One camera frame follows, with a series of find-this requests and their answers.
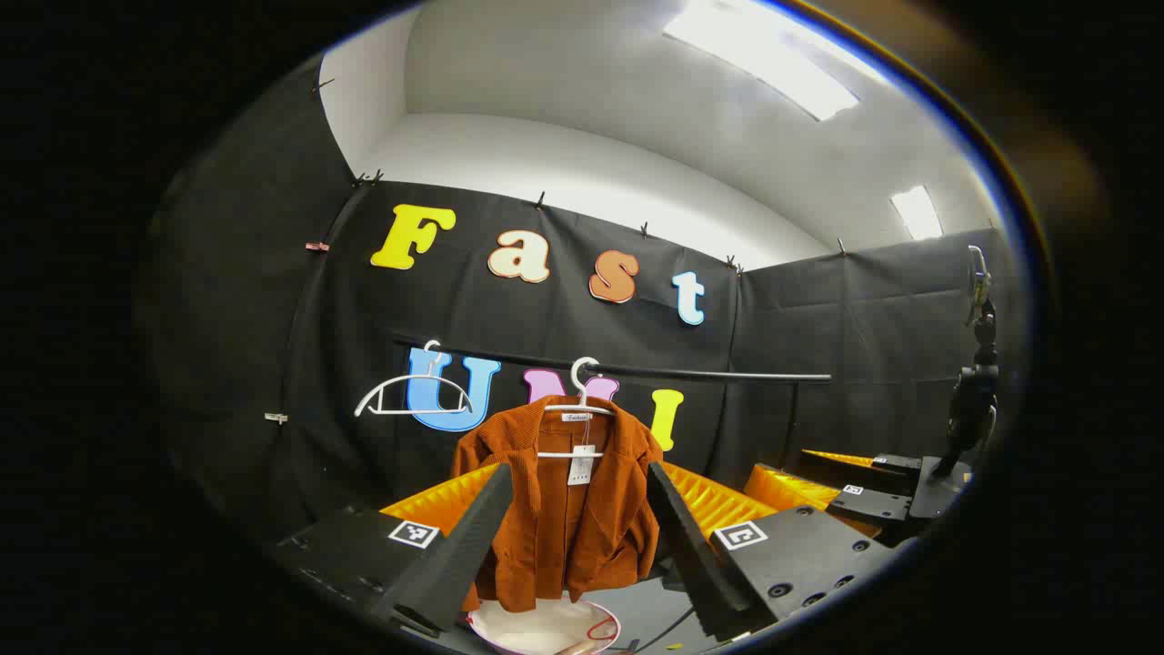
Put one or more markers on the small ceiling light panel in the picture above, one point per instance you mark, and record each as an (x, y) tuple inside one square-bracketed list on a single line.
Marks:
[(917, 214)]

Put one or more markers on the black backdrop cloth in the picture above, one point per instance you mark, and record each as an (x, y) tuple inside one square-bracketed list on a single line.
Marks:
[(273, 318)]

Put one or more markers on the large ceiling light panel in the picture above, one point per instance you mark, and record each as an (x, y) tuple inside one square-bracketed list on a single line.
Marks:
[(773, 55)]

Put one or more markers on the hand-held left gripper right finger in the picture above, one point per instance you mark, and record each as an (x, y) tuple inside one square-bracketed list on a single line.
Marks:
[(696, 555)]

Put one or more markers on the black clothes rail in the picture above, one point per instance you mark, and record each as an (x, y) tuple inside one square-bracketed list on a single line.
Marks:
[(709, 373)]

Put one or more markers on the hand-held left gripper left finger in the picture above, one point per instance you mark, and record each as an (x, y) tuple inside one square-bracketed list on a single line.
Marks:
[(455, 555)]

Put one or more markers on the white clothes hanger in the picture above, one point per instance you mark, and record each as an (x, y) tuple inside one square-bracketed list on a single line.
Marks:
[(582, 382), (414, 389)]

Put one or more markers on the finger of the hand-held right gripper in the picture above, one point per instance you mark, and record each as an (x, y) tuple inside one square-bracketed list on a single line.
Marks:
[(896, 462), (791, 491)]

